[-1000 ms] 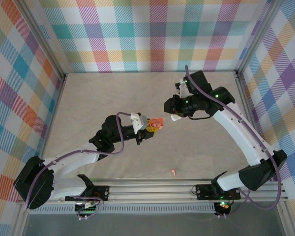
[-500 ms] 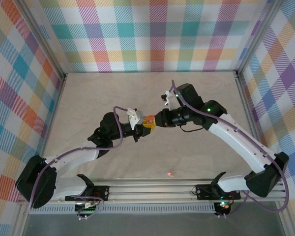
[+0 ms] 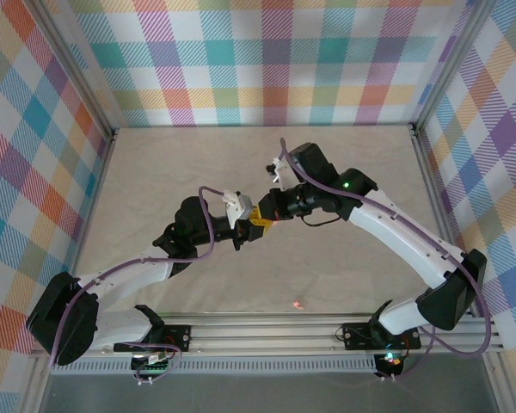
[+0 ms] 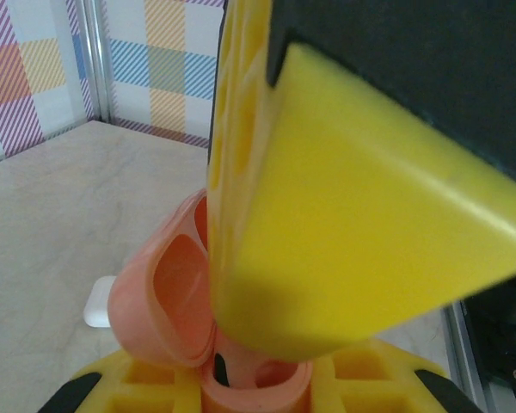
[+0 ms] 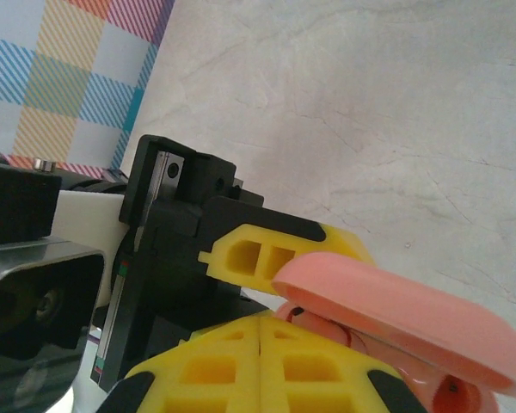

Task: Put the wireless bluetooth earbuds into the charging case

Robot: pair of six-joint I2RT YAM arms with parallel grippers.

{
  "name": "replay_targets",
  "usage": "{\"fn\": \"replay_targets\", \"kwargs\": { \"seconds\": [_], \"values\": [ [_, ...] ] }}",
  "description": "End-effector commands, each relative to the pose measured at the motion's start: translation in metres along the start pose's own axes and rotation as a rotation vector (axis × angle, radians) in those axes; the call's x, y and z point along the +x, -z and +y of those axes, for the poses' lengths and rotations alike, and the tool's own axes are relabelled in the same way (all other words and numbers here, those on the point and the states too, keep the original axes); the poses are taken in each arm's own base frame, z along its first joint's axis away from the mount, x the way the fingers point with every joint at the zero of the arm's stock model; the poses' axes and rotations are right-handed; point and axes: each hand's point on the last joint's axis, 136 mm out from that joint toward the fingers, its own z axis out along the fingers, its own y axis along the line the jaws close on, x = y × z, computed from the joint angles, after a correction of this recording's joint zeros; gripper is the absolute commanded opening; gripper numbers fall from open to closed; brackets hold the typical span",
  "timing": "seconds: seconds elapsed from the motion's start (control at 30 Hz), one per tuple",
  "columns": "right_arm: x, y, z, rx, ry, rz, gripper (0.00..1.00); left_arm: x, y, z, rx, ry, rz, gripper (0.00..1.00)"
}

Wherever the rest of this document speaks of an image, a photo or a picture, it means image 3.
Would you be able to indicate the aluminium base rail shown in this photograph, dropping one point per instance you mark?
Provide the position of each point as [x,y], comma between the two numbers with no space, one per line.
[262,337]

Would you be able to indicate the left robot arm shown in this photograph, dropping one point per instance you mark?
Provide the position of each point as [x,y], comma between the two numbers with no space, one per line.
[124,277]

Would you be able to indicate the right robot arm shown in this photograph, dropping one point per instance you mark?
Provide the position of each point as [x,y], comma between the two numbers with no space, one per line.
[413,241]

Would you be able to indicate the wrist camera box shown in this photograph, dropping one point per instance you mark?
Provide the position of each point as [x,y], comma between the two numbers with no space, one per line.
[238,206]
[284,176]

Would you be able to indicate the aluminium frame post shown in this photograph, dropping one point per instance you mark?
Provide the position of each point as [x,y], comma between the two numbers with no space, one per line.
[449,64]
[78,73]

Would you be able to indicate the aluminium frame leg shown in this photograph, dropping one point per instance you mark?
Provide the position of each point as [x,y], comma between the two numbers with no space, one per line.
[36,387]
[499,387]

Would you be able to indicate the controller circuit board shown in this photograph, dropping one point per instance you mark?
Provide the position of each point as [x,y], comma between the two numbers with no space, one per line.
[389,361]
[152,363]

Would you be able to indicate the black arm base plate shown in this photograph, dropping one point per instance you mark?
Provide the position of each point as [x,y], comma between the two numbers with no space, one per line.
[180,335]
[357,335]

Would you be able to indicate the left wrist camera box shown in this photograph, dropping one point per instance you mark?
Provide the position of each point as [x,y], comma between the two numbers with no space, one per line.
[238,206]

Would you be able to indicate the aluminium side rail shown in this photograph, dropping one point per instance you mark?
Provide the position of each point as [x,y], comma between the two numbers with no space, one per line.
[440,211]
[89,215]

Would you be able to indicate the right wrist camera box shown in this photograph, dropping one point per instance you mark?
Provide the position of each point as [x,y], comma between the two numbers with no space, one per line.
[284,176]

